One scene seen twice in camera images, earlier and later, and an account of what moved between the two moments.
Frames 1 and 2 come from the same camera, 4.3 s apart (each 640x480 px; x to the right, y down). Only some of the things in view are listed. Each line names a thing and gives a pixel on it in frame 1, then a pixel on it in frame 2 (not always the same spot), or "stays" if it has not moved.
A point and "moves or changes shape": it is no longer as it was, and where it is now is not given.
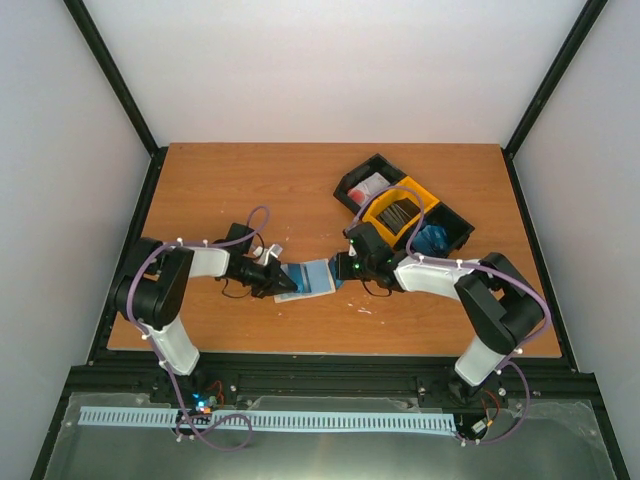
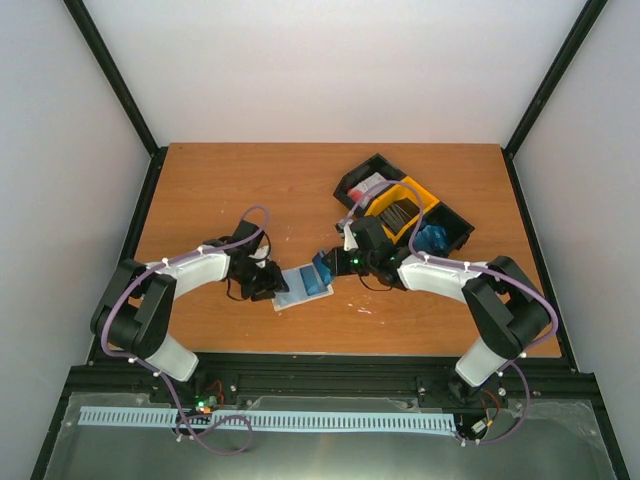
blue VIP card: (299, 275) -> (316, 276)
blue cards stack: (431, 239) stays
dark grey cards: (399, 213) stays
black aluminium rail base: (146, 373) stays
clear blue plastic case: (310, 278) moves or changes shape
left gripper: (271, 284) stays
